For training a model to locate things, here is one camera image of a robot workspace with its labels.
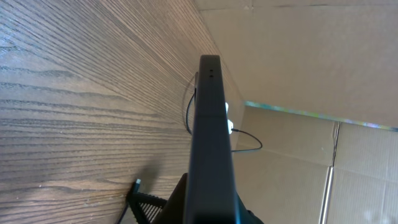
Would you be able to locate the white charger plug adapter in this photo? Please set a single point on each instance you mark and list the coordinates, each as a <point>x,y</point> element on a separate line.
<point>229,122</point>

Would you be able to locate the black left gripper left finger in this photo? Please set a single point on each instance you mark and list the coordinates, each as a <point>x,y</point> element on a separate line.
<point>145,207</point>

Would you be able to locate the cardboard backdrop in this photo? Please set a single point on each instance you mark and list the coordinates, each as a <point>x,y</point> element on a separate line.
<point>319,80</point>

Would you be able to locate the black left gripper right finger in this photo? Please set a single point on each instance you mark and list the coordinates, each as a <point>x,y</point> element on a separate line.
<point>246,216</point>

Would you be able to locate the Samsung Galaxy smartphone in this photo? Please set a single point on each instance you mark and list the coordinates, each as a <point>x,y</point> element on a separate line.
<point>211,195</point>

